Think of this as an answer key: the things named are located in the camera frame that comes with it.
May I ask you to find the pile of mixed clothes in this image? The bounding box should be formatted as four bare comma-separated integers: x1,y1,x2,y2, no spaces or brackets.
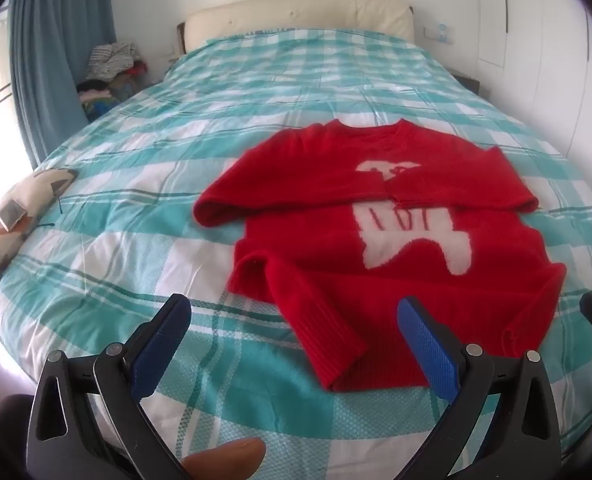
76,42,151,122

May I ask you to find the cream padded headboard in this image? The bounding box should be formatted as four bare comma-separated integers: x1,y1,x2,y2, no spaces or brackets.
176,0,417,56

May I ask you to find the person's left hand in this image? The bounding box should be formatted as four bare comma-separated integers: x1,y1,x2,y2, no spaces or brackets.
182,436,267,480

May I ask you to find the beige patterned pillow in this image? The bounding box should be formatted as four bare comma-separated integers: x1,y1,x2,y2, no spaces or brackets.
0,167,79,302

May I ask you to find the dark bedside table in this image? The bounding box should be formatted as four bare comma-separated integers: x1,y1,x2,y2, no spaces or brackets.
448,67,492,97

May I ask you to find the teal white checked bed blanket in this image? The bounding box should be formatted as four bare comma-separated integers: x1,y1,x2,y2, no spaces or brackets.
0,27,592,480

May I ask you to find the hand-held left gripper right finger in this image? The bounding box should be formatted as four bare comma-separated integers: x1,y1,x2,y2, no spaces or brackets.
397,296,562,480

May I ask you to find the red knit sweater white animal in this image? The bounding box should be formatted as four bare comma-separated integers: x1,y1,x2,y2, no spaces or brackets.
193,117,568,393

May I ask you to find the blue curtain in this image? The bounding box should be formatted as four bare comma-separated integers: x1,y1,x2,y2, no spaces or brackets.
8,0,119,171

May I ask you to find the white wall socket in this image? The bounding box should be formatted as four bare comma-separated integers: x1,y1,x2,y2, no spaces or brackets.
423,22,453,43

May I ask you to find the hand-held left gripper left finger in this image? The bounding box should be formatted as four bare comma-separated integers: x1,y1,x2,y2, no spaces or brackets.
26,292,193,480

